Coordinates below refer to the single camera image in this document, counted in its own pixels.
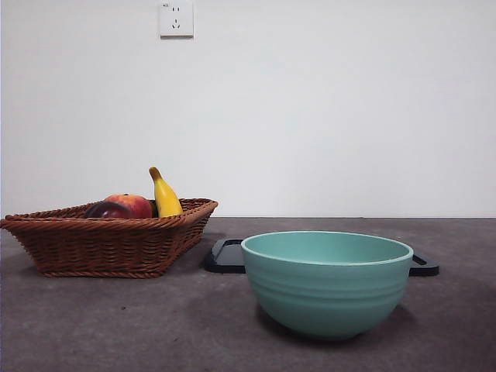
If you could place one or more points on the black rectangular tray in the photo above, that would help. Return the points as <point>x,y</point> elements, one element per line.
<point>226,257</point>

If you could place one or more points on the dark purple plum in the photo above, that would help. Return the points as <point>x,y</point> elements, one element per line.
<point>106,211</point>

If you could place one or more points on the red orange peach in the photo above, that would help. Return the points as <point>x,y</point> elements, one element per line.
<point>137,205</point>

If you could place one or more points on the teal ribbed bowl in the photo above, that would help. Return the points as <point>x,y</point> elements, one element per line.
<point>325,298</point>

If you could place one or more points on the white wall socket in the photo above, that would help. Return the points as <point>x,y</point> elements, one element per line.
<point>176,19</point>

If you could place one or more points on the brown wicker basket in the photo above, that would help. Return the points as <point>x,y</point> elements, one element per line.
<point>100,248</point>

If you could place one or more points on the yellow banana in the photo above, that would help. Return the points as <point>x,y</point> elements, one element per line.
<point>166,199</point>

